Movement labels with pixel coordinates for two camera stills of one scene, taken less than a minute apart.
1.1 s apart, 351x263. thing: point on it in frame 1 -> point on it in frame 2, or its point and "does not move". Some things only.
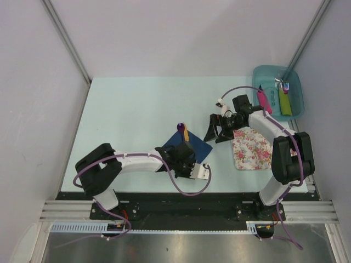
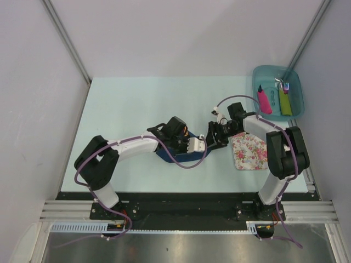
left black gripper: (186, 175) -> (186, 139)
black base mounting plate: (184, 212) does not move
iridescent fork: (286, 87) does not move
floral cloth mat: (251, 150) does not move
